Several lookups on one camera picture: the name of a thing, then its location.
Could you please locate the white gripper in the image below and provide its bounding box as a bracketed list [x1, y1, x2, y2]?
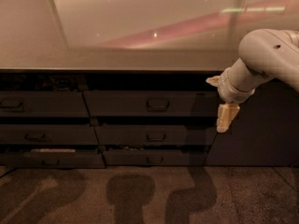
[206, 68, 255, 133]

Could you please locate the dark drawer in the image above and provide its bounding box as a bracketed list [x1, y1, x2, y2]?
[0, 149, 106, 169]
[83, 91, 218, 117]
[95, 125, 217, 146]
[0, 125, 98, 146]
[103, 149, 206, 166]
[0, 91, 88, 118]

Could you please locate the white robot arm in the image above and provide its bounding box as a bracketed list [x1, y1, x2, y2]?
[206, 29, 299, 133]

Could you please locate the dark round item in drawer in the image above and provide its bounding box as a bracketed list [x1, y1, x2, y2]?
[50, 77, 75, 91]

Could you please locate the white flat item in drawer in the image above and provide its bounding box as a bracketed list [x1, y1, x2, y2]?
[31, 148, 76, 153]

